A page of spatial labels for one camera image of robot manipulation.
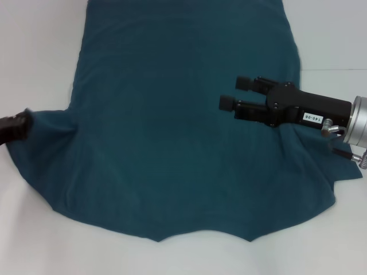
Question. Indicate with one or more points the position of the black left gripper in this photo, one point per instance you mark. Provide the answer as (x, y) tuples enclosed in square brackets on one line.
[(7, 130)]

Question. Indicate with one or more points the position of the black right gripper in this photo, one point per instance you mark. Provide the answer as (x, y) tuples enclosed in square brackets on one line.
[(289, 103)]

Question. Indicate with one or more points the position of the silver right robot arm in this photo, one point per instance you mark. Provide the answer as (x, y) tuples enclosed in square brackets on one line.
[(358, 120)]

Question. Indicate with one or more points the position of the teal blue t-shirt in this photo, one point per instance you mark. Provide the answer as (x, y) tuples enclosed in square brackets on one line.
[(172, 114)]

